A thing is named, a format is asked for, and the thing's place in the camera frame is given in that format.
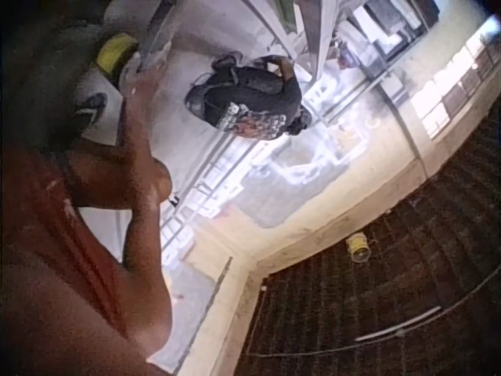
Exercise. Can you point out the person's right hand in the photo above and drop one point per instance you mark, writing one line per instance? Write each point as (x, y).
(143, 84)

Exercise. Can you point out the person's right fingers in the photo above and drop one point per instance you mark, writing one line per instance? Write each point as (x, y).
(150, 64)

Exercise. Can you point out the grey metal straightedge bar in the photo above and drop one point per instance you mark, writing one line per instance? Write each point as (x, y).
(160, 33)

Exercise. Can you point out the yellow plastic tub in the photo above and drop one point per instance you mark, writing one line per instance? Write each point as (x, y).
(115, 51)

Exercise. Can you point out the white sack with black mark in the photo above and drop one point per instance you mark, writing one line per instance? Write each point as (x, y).
(98, 109)

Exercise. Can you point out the grey metal ladder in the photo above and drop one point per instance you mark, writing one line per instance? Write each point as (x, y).
(195, 192)

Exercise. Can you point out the yellow bucket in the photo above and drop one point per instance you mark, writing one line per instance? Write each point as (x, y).
(358, 247)

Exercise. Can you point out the metal window frame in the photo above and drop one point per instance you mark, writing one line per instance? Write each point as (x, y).
(375, 35)

